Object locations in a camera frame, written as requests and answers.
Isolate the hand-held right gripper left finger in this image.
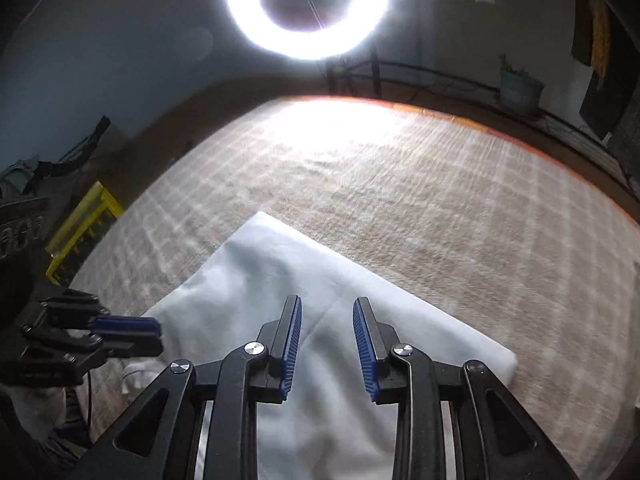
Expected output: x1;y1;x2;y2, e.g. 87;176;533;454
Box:
65;294;304;480

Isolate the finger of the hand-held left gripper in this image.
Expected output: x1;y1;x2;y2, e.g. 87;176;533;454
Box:
20;325;164;387
39;296;162;337

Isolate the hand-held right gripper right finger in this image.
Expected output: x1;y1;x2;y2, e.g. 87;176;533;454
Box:
352;296;581;480

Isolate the white t-shirt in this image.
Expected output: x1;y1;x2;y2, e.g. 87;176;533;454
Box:
122;210;518;480

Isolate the person's left forearm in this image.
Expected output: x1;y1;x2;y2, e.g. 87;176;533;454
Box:
9;384;77;442

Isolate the black metal clothes rack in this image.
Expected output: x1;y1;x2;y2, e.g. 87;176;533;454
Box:
325;44;640;196

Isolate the yellow plastic crate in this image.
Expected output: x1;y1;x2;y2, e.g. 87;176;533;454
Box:
46;182;124;286

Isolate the grey floor cloth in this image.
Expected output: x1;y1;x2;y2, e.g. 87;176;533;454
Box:
0;160;43;196

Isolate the person's striped clothing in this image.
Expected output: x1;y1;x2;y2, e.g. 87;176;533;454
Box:
30;425;98;468

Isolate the checked beige blanket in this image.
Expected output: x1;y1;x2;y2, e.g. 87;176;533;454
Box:
70;95;640;480

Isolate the green plant pot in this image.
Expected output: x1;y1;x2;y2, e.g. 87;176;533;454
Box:
499;54;546;116

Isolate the black hanging coat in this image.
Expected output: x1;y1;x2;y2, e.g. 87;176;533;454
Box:
580;66;632;139

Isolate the dark brown hanging garment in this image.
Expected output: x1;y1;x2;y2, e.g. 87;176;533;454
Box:
571;0;595;67

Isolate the yellow hanging garment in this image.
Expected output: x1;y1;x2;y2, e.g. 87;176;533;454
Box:
590;0;614;79

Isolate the ring light stand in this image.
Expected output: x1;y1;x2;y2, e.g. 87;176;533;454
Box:
297;0;347;97

